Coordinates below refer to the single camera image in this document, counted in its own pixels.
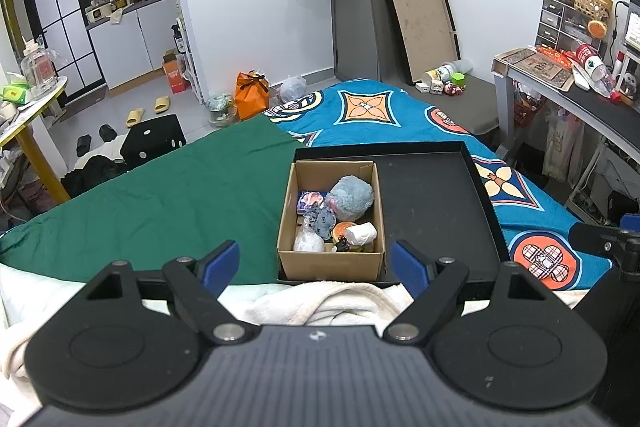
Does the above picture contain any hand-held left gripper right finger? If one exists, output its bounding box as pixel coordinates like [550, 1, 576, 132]
[382, 241, 563, 343]

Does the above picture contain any grey folding mattress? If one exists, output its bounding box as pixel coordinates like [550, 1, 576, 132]
[369, 0, 501, 135]

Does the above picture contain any black clothing pile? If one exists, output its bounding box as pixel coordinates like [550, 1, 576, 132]
[60, 147, 130, 198]

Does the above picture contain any white tissue wad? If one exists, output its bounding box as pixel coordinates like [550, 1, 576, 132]
[346, 222, 378, 247]

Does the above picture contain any purple small carton box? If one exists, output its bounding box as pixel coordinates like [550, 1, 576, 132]
[296, 190, 331, 215]

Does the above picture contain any white plastic bag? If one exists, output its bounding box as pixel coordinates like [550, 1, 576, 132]
[279, 76, 308, 104]

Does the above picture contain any woven basket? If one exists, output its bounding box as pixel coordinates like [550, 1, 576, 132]
[574, 0, 613, 24]

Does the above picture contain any orange gift bag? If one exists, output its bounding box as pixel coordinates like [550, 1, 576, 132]
[235, 71, 271, 120]

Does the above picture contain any green tissue pack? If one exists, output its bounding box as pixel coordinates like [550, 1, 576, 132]
[0, 82, 32, 104]

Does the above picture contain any white plastic bottle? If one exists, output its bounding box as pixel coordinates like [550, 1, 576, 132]
[424, 59, 473, 84]

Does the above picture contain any black shallow tray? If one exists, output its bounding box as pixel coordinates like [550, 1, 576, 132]
[276, 140, 511, 288]

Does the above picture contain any brown cardboard box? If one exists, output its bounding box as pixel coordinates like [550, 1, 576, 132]
[276, 160, 387, 283]

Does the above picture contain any burger squishy toy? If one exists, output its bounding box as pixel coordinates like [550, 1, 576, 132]
[331, 221, 358, 244]

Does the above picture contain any orange carton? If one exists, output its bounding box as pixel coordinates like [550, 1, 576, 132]
[161, 49, 190, 94]

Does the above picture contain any black framed brown tray lid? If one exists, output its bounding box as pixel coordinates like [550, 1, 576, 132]
[381, 0, 462, 86]

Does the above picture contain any grey plush toy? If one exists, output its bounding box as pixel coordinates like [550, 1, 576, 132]
[327, 176, 375, 222]

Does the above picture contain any blue patterned blanket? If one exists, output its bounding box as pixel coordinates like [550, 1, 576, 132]
[264, 79, 613, 293]

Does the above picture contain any white storage rack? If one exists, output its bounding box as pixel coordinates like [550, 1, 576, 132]
[172, 14, 206, 105]

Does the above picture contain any black dice stool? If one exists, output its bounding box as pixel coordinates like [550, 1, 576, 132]
[120, 114, 187, 168]

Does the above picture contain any frayed denim patch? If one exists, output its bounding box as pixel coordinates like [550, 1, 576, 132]
[305, 207, 338, 240]

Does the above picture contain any white kitchen cabinet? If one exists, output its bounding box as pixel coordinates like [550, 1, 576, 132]
[86, 0, 181, 90]

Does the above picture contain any yellow leg table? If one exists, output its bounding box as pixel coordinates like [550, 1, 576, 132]
[0, 76, 71, 202]

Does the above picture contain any white desk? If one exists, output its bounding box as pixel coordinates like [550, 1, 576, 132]
[492, 49, 640, 228]

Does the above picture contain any brown printed board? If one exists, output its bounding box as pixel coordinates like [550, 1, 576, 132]
[500, 48, 576, 92]

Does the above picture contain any large glass jar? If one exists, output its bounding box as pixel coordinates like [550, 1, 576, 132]
[20, 36, 58, 100]

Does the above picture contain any beige tote bag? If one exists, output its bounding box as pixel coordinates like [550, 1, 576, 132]
[542, 112, 586, 182]

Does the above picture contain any grey drawer organizer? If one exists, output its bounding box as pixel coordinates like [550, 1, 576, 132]
[535, 0, 608, 52]

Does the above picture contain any green bed sheet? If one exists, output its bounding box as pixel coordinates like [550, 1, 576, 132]
[0, 114, 313, 285]

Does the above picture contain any clear bottle red label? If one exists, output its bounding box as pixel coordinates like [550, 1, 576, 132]
[575, 43, 618, 100]

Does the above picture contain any clear plastic bag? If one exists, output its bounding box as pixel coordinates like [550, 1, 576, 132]
[292, 227, 326, 254]

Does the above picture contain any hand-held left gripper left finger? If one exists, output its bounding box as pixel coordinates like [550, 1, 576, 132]
[85, 241, 261, 348]

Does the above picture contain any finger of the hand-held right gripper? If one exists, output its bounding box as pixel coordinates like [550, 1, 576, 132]
[567, 214, 640, 285]

